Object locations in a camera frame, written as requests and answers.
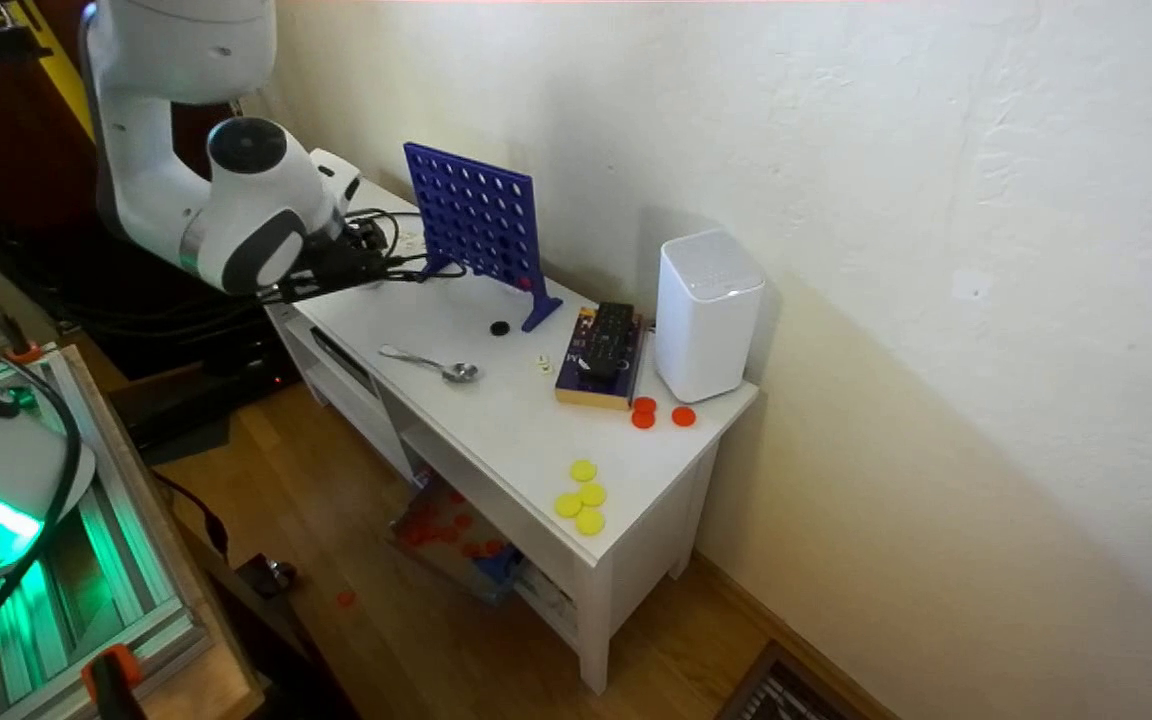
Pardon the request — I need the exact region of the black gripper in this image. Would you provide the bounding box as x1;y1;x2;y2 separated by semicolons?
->
285;214;401;295

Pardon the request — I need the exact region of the blue connect four grid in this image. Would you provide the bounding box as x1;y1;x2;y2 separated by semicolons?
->
401;139;562;335

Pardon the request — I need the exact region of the metal spoon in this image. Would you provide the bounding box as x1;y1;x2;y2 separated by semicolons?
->
380;344;485;386

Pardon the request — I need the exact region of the black television cabinet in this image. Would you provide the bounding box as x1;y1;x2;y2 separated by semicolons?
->
0;214;302;469

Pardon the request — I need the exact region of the white low table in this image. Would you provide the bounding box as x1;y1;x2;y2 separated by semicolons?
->
258;167;762;695

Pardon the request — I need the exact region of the colourful game box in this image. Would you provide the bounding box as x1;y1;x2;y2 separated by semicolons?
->
387;475;536;608

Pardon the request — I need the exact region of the small black floor object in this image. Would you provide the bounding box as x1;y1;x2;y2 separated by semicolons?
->
248;554;302;598

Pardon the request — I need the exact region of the yellow strip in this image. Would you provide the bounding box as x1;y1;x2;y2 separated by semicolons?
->
12;0;105;143

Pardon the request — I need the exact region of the dark brown wooden cabinet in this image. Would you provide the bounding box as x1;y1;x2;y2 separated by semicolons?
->
0;0;106;256

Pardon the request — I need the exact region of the tall white container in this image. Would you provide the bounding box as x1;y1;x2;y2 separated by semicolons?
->
652;225;772;409

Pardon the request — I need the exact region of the orange clamp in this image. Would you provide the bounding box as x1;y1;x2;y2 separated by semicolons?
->
80;641;153;720

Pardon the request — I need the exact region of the black floor vent grille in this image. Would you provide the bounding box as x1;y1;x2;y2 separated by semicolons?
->
712;636;861;720

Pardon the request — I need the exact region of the black cable with plug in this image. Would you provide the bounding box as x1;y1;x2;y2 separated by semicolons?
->
380;251;471;289

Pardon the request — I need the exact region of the black floor cable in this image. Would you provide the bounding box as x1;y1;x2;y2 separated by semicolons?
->
147;469;236;561

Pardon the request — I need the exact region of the aluminium robot stand frame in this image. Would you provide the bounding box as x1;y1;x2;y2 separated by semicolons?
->
0;338;228;720

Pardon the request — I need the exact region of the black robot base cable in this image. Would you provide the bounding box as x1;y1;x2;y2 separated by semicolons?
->
0;358;89;695

